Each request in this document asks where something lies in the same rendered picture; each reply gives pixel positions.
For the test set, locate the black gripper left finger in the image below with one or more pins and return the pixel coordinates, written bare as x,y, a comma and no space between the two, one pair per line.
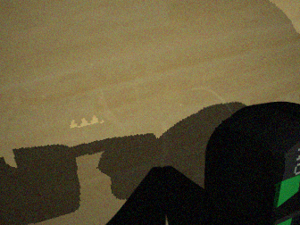
146,206

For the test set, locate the dark grey controller unit with rocker switches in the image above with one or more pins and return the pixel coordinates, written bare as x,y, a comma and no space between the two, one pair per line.
252,163

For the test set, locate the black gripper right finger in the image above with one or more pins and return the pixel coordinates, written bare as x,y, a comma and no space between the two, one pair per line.
188,204

